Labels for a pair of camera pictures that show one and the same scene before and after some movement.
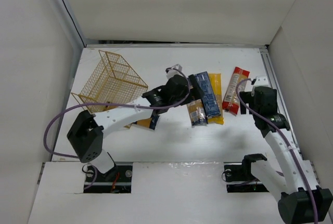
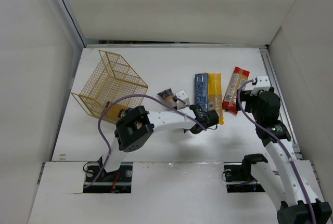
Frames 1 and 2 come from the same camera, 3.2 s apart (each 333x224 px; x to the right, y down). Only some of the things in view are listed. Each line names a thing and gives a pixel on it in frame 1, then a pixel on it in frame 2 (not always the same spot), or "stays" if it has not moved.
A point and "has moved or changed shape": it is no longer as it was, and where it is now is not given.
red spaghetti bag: x=231 y=103 stays
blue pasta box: x=210 y=103 has moved or changed shape
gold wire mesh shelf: x=109 y=79 stays
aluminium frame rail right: x=281 y=106 stays
